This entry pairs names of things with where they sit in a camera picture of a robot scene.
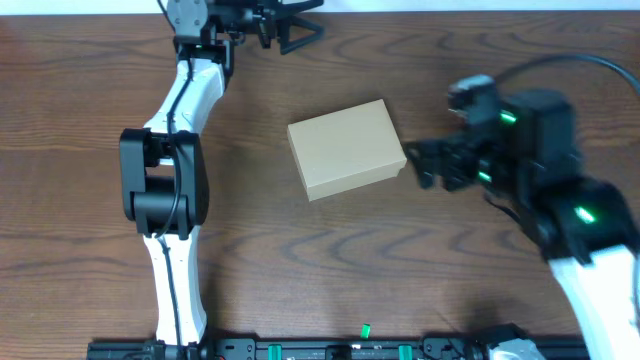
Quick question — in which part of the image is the green tape piece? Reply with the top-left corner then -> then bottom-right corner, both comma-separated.
360,324 -> 371,339

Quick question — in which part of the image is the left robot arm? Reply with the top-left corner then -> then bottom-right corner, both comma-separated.
119,0 -> 324,350

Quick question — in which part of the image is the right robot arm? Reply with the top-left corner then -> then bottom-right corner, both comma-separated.
404,89 -> 639,359

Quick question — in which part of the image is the black mounting rail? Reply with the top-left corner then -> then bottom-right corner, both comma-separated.
86,337 -> 490,360

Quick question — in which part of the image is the cardboard box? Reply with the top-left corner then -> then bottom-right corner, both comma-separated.
287,99 -> 407,201

